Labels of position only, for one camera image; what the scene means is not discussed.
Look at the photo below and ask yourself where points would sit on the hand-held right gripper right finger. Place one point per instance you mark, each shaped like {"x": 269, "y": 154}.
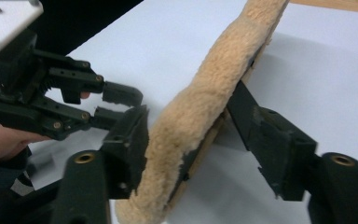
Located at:
{"x": 279, "y": 149}

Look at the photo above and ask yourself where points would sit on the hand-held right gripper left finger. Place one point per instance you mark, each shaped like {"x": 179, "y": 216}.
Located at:
{"x": 124, "y": 155}

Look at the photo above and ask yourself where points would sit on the white table sheet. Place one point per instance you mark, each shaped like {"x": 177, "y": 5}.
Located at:
{"x": 323, "y": 77}

